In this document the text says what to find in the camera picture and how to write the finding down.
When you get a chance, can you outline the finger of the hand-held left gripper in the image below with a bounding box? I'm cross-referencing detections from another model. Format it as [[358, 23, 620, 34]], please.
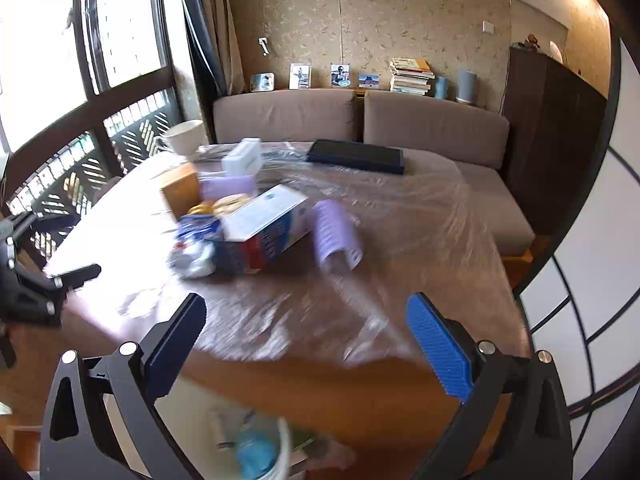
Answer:
[[0, 262, 102, 329], [0, 212, 40, 281]]

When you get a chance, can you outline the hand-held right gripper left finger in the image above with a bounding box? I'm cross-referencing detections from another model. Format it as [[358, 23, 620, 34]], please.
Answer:
[[39, 292, 208, 480]]

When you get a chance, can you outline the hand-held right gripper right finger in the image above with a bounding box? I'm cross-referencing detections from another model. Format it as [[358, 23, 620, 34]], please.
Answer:
[[405, 292, 573, 480]]

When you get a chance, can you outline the blue white wrapper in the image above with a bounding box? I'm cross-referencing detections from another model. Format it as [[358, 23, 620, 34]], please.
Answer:
[[167, 212, 226, 279]]

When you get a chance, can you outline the blue plastic bottle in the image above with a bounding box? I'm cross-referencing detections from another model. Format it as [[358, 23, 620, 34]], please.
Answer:
[[236, 427, 278, 480]]

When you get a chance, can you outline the wooden box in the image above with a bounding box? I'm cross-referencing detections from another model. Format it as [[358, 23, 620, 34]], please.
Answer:
[[160, 162, 202, 221]]

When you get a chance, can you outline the white trash bin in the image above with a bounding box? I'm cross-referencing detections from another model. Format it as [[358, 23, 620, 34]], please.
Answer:
[[200, 400, 356, 480]]

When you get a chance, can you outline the blue and white carton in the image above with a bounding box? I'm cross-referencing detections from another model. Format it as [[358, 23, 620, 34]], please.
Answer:
[[215, 183, 315, 275]]

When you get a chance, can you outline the purple plastic pack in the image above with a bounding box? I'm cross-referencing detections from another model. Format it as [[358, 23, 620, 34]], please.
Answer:
[[199, 172, 259, 201]]

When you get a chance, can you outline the small white box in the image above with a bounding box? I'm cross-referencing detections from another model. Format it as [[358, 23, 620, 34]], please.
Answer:
[[221, 138, 263, 177]]

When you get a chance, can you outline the white black-framed sliding door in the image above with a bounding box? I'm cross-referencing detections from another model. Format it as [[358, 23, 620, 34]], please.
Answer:
[[520, 35, 640, 480]]

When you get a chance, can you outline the white ceramic cup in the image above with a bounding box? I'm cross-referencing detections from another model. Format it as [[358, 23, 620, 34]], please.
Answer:
[[159, 120, 208, 156]]

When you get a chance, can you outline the tablet in blue case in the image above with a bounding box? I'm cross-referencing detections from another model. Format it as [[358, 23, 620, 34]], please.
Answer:
[[305, 139, 406, 176]]

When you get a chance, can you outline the brown sofa back cushion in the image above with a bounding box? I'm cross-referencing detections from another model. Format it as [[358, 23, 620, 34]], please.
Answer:
[[363, 90, 511, 171], [212, 89, 362, 146]]

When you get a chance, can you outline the dark wooden cabinet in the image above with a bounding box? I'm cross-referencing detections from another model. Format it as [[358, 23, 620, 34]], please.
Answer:
[[502, 45, 611, 236]]

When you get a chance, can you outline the grey speaker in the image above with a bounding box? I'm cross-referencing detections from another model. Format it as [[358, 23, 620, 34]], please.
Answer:
[[456, 69, 478, 106]]

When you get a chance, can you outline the stack of books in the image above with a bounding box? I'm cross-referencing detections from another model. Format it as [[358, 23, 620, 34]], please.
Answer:
[[389, 57, 436, 97]]

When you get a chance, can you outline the beige curtain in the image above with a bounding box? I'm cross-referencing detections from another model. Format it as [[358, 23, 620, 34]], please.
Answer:
[[182, 0, 243, 143]]

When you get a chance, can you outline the window with dark frame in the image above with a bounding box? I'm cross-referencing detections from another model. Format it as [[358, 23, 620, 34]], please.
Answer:
[[0, 0, 201, 261]]

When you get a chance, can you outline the tall photo frame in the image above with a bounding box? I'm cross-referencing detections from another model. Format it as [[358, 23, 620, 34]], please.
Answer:
[[290, 63, 313, 90]]

